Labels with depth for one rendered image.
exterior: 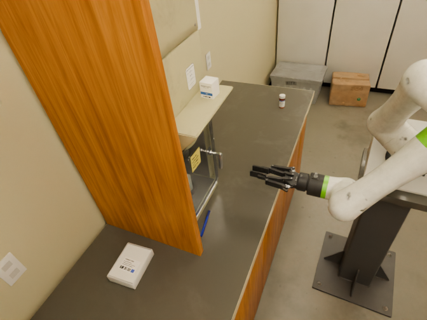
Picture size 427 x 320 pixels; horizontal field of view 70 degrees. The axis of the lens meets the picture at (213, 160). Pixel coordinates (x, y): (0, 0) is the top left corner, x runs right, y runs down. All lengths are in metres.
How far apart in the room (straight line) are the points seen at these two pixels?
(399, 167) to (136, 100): 0.79
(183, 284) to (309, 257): 1.34
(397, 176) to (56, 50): 1.03
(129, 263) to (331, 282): 1.46
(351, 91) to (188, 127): 3.04
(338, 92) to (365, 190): 2.82
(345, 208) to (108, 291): 0.93
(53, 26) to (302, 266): 2.06
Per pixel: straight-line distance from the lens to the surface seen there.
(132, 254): 1.35
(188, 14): 1.06
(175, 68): 1.00
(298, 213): 2.64
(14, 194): 1.21
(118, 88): 0.86
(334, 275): 2.38
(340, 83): 3.83
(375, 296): 2.38
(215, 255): 1.31
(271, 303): 2.24
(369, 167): 1.64
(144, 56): 0.75
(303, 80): 3.75
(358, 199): 1.10
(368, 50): 4.04
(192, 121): 0.99
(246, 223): 1.39
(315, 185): 1.24
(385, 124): 1.35
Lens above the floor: 2.07
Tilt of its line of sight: 42 degrees down
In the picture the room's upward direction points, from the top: 7 degrees counter-clockwise
